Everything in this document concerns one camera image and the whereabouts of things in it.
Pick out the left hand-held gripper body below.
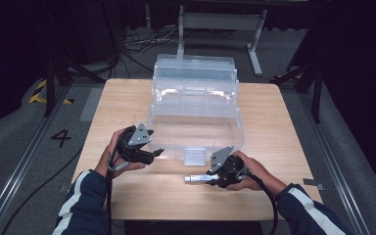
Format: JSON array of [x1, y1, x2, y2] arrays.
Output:
[[116, 121, 155, 165]]

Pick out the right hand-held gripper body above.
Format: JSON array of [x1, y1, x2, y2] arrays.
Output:
[[210, 145, 248, 189]]

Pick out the white tube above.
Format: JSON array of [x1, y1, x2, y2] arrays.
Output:
[[183, 173, 220, 184]]

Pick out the clear plastic storage box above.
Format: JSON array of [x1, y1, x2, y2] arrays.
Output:
[[146, 53, 246, 167]]

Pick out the person's left hand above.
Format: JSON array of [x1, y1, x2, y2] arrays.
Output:
[[94, 127, 148, 179]]

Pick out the person's right hand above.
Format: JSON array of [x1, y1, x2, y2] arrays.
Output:
[[225, 150, 289, 197]]

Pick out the grey tape piece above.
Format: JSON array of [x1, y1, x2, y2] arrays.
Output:
[[302, 177, 325, 192]]

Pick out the black metal stand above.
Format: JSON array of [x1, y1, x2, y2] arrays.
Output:
[[43, 53, 108, 118], [269, 60, 325, 124]]

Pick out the right hand-held gripper cable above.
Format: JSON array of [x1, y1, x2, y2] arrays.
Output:
[[236, 166, 280, 235]]

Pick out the hand-held gripper cable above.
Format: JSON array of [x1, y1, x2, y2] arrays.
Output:
[[105, 136, 132, 235], [236, 166, 280, 235]]

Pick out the left hand-held gripper cable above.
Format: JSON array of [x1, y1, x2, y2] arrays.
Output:
[[105, 136, 132, 235]]

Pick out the black floor cable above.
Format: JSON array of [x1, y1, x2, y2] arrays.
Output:
[[1, 146, 84, 235]]

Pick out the metal floor rail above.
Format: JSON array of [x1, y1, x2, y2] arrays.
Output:
[[0, 87, 71, 235], [298, 92, 372, 235]]

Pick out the bundle of floor cables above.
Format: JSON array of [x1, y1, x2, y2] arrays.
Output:
[[119, 24, 181, 81]]

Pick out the grey metal table frame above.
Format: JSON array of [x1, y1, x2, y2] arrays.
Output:
[[174, 4, 269, 78]]

